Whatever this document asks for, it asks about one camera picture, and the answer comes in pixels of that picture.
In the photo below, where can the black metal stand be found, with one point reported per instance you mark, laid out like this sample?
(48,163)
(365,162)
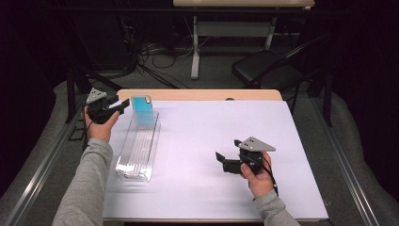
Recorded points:
(71,94)

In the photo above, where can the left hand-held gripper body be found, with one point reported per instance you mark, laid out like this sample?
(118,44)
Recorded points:
(97,109)

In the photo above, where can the aluminium floor rail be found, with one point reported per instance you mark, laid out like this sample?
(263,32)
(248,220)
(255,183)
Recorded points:
(37,179)
(351,182)

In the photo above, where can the translucent blue phone case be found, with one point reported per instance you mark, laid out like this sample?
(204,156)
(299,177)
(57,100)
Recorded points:
(142,108)

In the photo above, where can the clear plastic storage container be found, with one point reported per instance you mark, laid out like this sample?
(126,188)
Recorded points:
(138,157)

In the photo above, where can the white-legged background desk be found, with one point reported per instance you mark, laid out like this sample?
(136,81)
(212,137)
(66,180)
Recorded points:
(195,47)

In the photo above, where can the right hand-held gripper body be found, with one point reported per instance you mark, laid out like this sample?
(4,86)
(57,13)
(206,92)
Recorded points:
(251,153)

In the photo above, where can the person's left hand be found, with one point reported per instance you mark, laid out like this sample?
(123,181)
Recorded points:
(100,130)

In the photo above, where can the black curtain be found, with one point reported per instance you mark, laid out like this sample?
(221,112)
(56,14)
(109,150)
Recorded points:
(370,94)
(25,94)

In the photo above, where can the white table cover sheet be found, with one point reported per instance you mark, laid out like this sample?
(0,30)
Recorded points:
(204,141)

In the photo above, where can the person's right hand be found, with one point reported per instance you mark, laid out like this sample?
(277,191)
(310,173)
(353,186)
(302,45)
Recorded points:
(262,183)

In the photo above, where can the black folding chair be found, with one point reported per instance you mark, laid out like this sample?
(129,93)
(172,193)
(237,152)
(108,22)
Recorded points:
(263,67)

